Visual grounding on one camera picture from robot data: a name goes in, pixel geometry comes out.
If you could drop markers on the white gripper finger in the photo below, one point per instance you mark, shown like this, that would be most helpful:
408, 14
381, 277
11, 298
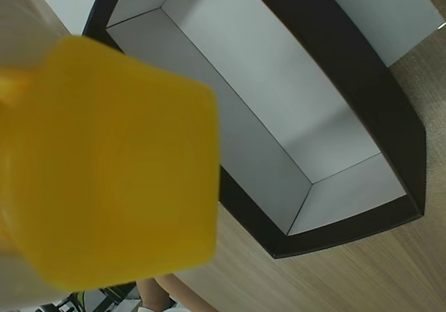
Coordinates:
28, 30

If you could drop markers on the yellow cube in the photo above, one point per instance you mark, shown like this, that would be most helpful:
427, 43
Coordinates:
111, 165

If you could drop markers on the dark brown cardboard box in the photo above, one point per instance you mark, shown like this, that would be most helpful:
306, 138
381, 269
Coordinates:
366, 71

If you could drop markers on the person's leg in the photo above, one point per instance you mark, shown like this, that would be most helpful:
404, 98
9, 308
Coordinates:
153, 292

